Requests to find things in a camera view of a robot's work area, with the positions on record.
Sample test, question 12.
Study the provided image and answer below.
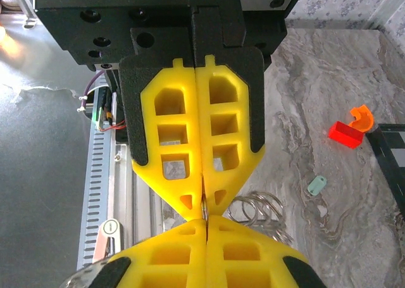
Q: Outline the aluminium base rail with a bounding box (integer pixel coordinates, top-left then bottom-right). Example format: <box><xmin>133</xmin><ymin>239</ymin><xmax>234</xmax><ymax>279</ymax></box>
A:
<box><xmin>109</xmin><ymin>139</ymin><xmax>203</xmax><ymax>261</ymax></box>

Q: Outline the orange curved plastic block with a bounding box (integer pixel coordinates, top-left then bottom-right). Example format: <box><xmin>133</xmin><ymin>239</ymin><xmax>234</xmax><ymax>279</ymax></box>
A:
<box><xmin>349</xmin><ymin>104</ymin><xmax>375</xmax><ymax>133</ymax></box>

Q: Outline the silver bead chain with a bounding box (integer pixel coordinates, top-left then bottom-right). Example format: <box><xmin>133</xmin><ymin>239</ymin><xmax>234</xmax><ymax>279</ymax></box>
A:
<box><xmin>200</xmin><ymin>191</ymin><xmax>296</xmax><ymax>248</ymax></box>

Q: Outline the black grey checkerboard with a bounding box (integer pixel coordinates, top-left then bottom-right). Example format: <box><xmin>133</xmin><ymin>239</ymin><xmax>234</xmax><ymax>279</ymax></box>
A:
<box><xmin>365</xmin><ymin>122</ymin><xmax>405</xmax><ymax>213</ymax></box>

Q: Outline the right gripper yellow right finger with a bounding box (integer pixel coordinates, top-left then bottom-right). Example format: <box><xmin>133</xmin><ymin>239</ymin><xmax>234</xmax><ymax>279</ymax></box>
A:
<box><xmin>206</xmin><ymin>215</ymin><xmax>327</xmax><ymax>288</ymax></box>

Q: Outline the white red tag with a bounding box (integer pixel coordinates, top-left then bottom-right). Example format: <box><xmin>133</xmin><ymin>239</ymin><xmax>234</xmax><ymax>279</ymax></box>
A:
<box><xmin>92</xmin><ymin>218</ymin><xmax>123</xmax><ymax>265</ymax></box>

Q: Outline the red plastic block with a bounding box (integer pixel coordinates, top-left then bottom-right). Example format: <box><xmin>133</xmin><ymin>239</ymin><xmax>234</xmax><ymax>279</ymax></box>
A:
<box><xmin>328</xmin><ymin>121</ymin><xmax>365</xmax><ymax>149</ymax></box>

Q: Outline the aluminium frame upright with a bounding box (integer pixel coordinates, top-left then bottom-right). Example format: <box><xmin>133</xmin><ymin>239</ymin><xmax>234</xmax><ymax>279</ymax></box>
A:
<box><xmin>8</xmin><ymin>0</ymin><xmax>39</xmax><ymax>30</ymax></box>

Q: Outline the grey slotted cable duct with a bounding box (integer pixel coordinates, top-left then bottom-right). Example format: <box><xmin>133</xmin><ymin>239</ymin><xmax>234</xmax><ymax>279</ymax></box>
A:
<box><xmin>77</xmin><ymin>85</ymin><xmax>116</xmax><ymax>270</ymax></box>

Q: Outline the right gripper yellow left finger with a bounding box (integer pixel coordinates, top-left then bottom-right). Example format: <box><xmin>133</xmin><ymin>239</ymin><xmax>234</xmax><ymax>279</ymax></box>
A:
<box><xmin>90</xmin><ymin>219</ymin><xmax>208</xmax><ymax>288</ymax></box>

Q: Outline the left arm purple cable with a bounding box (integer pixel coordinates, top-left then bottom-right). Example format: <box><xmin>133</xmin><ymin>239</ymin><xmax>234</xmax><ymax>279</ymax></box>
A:
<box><xmin>78</xmin><ymin>69</ymin><xmax>106</xmax><ymax>113</ymax></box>

